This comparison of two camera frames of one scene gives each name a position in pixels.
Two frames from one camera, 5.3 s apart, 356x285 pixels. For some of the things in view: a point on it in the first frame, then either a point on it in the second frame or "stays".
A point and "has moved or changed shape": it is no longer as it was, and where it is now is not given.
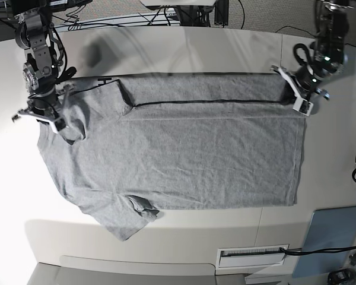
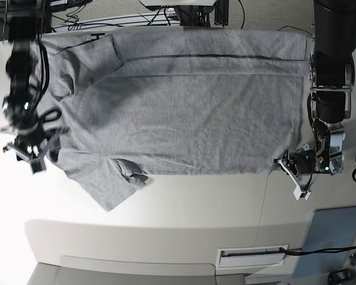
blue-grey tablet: (330, 228) stays
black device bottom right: (343, 275) stays
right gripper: (44, 105) → (31, 142)
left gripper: (307, 81) → (308, 160)
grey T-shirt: (171, 141) has moved or changed shape
